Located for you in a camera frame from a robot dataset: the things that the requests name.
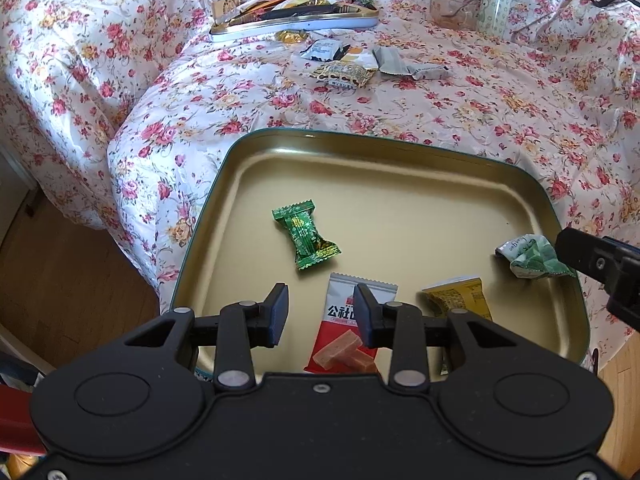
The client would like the white blue snack packet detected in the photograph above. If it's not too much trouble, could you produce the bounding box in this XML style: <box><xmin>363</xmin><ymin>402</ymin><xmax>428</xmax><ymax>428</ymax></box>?
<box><xmin>299</xmin><ymin>39</ymin><xmax>352</xmax><ymax>63</ymax></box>

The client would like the brown patterned snack packet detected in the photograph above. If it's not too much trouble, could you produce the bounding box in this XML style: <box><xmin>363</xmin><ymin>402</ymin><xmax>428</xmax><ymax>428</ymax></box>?
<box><xmin>306</xmin><ymin>61</ymin><xmax>377</xmax><ymax>89</ymax></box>

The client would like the thin metal rod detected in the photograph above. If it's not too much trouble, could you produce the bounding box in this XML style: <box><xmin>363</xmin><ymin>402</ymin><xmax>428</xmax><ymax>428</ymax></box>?
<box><xmin>511</xmin><ymin>10</ymin><xmax>557</xmax><ymax>37</ymax></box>

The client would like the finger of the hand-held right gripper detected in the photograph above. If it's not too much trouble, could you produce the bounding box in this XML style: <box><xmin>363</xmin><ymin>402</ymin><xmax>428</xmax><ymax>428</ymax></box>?
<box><xmin>556</xmin><ymin>227</ymin><xmax>627</xmax><ymax>289</ymax></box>

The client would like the orange white snack packet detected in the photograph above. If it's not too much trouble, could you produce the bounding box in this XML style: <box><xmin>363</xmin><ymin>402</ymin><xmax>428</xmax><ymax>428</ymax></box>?
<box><xmin>336</xmin><ymin>46</ymin><xmax>381</xmax><ymax>71</ymax></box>

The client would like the grey foil snack packet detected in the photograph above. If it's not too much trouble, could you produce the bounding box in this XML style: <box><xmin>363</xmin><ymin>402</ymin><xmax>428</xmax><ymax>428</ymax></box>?
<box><xmin>372</xmin><ymin>47</ymin><xmax>407</xmax><ymax>76</ymax></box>

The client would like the yellow snack packet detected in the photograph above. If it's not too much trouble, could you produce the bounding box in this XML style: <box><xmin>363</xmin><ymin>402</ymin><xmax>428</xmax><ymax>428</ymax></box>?
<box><xmin>421</xmin><ymin>275</ymin><xmax>494</xmax><ymax>322</ymax></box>

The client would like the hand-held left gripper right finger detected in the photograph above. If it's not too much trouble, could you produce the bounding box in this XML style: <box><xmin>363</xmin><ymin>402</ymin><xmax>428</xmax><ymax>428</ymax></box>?
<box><xmin>353</xmin><ymin>283</ymin><xmax>522</xmax><ymax>394</ymax></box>

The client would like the boat-shaped white gold tin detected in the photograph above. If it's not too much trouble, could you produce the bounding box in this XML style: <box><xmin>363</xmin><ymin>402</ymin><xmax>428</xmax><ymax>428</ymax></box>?
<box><xmin>208</xmin><ymin>2</ymin><xmax>379</xmax><ymax>44</ymax></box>

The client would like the red white snack packet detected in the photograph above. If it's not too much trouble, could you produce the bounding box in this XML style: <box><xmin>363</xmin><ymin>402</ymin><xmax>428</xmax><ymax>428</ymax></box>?
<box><xmin>303</xmin><ymin>272</ymin><xmax>399</xmax><ymax>375</ymax></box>

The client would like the metal spoon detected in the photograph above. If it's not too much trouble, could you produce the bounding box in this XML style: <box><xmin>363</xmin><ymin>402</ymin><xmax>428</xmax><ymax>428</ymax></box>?
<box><xmin>449</xmin><ymin>0</ymin><xmax>487</xmax><ymax>17</ymax></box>

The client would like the green foil candy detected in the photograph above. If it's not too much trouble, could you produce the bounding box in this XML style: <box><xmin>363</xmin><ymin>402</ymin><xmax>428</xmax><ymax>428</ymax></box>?
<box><xmin>271</xmin><ymin>199</ymin><xmax>342</xmax><ymax>271</ymax></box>

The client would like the gold rectangular tin tray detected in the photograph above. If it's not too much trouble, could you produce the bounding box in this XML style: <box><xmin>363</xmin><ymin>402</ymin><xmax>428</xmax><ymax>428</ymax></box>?
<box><xmin>169</xmin><ymin>128</ymin><xmax>592</xmax><ymax>377</ymax></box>

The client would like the floral bed sheet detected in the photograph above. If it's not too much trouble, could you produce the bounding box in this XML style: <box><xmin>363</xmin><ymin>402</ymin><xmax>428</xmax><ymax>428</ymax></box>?
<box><xmin>0</xmin><ymin>0</ymin><xmax>640</xmax><ymax>377</ymax></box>

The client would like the red clothing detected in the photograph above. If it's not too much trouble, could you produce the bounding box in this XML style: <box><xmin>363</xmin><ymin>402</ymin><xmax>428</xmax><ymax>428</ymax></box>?
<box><xmin>0</xmin><ymin>384</ymin><xmax>47</xmax><ymax>457</ymax></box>

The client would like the pile of assorted snacks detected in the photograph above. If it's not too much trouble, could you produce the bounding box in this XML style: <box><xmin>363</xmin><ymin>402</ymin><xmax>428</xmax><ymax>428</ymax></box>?
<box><xmin>212</xmin><ymin>0</ymin><xmax>376</xmax><ymax>26</ymax></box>

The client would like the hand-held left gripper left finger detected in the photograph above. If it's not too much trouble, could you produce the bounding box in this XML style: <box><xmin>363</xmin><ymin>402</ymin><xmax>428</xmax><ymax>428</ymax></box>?
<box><xmin>123</xmin><ymin>283</ymin><xmax>291</xmax><ymax>394</ymax></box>

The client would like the green white wrapper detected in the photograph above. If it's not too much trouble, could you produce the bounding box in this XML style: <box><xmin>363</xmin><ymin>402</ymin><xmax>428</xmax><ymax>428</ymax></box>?
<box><xmin>495</xmin><ymin>233</ymin><xmax>577</xmax><ymax>279</ymax></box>

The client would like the clear glass cup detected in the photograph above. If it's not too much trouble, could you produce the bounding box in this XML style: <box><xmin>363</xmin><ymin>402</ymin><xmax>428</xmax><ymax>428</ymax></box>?
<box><xmin>430</xmin><ymin>0</ymin><xmax>482</xmax><ymax>31</ymax></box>

